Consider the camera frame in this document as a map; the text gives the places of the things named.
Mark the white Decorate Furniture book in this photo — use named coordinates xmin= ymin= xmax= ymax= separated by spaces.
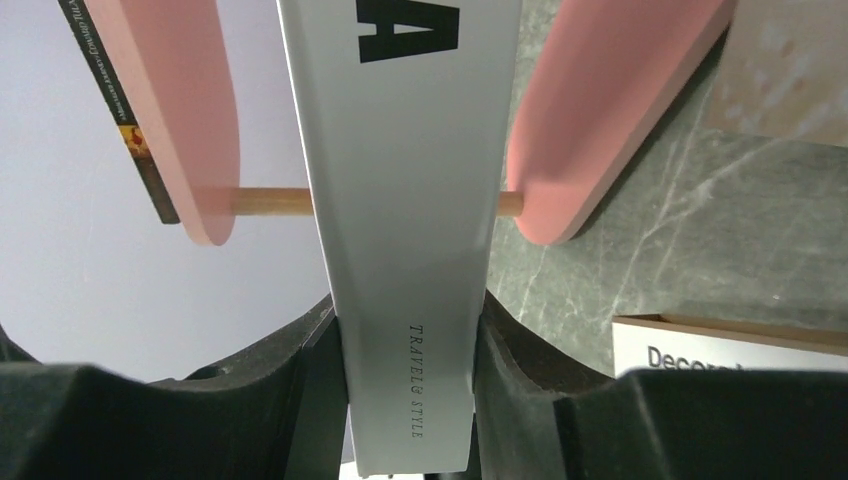
xmin=611 ymin=314 xmax=847 ymax=376

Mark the white Insoia travel book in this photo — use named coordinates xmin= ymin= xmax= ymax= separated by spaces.
xmin=278 ymin=1 xmax=522 ymax=477

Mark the beige cup cover book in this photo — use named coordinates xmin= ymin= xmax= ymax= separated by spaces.
xmin=705 ymin=1 xmax=847 ymax=147

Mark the pink three-tier shelf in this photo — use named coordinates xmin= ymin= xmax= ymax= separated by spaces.
xmin=84 ymin=1 xmax=735 ymax=245

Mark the dark orange Edward Tulane novel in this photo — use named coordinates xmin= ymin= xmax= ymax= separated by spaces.
xmin=58 ymin=0 xmax=180 ymax=225

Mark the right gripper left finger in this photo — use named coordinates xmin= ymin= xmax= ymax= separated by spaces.
xmin=1 ymin=299 xmax=348 ymax=479

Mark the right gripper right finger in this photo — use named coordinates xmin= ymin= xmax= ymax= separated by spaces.
xmin=471 ymin=291 xmax=848 ymax=480

